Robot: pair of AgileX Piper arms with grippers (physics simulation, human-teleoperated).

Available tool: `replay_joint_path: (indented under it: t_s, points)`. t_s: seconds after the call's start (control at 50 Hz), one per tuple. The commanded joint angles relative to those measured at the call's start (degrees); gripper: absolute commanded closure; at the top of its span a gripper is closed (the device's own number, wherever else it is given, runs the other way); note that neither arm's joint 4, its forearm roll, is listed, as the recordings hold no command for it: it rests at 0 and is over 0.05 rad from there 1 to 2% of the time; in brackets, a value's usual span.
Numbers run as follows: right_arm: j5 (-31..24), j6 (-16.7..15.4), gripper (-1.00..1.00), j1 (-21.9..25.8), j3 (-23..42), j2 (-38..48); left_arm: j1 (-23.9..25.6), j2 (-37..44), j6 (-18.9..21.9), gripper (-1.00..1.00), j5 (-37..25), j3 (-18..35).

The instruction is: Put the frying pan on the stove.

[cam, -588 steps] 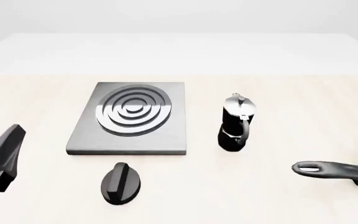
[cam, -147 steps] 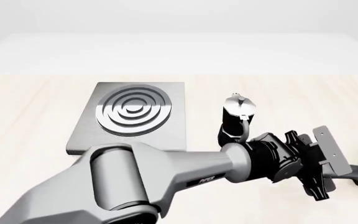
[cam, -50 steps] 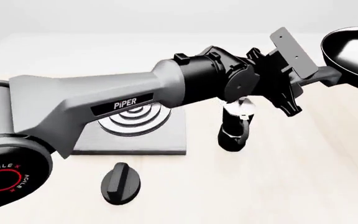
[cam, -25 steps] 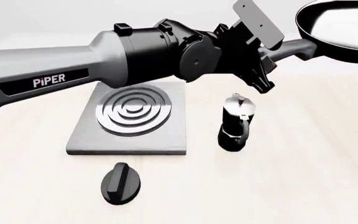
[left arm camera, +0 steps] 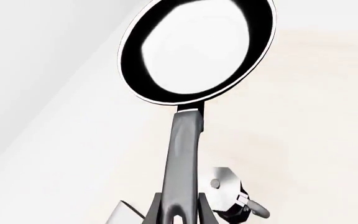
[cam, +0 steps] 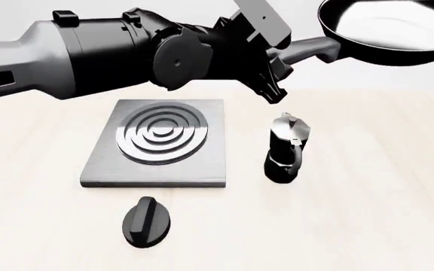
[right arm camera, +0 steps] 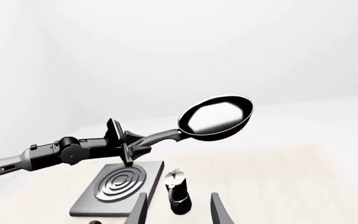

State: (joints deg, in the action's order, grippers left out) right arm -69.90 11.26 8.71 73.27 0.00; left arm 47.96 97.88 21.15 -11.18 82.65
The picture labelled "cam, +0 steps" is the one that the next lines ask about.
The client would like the flat black stove plate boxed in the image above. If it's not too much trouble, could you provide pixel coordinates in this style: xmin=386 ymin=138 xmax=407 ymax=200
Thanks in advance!
xmin=78 ymin=99 xmax=227 ymax=190

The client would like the black and silver moka pot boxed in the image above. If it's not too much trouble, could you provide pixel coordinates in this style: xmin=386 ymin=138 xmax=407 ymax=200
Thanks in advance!
xmin=263 ymin=111 xmax=312 ymax=184

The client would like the round black stove knob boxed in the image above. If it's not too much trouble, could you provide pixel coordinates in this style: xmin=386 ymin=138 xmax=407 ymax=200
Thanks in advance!
xmin=121 ymin=196 xmax=172 ymax=250

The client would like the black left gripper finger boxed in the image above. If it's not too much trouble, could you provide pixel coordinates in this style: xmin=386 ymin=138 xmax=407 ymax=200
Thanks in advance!
xmin=253 ymin=63 xmax=289 ymax=105

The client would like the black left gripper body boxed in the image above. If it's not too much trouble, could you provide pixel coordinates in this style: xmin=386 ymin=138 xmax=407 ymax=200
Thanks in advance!
xmin=212 ymin=10 xmax=275 ymax=84

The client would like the black frying pan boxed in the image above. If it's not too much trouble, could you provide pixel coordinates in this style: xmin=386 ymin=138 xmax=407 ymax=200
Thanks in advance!
xmin=267 ymin=0 xmax=434 ymax=68

